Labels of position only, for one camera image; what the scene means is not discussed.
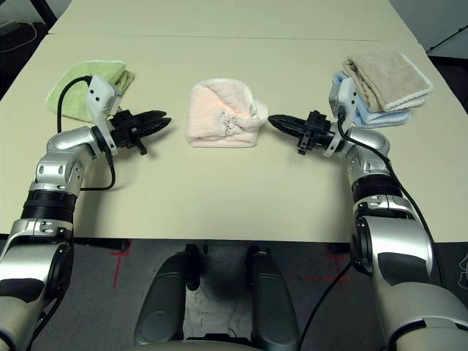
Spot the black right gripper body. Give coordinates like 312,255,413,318
296,108,336,157

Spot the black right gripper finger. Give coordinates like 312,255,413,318
269,121,307,138
267,113,309,129

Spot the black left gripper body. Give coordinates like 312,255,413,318
108,108,149,156

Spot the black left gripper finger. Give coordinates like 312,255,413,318
140,109,167,124
143,117,173,138

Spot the pink embroidered towel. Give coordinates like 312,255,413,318
186,77,271,148

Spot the green folded towel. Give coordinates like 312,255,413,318
46,58,135,121

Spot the blue folded towel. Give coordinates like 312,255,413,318
331,72,412,128

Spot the beige folded towel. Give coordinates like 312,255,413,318
342,52,434,113

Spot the black table foot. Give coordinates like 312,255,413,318
75,238,131,252

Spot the grey robot right leg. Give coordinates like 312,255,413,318
248,245,301,351

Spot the grey robot waist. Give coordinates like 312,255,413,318
124,335,266,351

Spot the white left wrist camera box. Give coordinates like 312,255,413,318
86,75,124,155

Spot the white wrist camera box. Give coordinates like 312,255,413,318
327,78,360,159
86,75,124,155

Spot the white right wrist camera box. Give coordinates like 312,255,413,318
327,78,360,159

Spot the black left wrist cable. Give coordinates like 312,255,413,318
56,75,118,192

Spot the white cable loop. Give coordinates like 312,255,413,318
0,20,37,45

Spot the black table frame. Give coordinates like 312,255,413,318
39,0,59,23

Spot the thin white wire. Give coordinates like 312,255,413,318
456,252,468,292

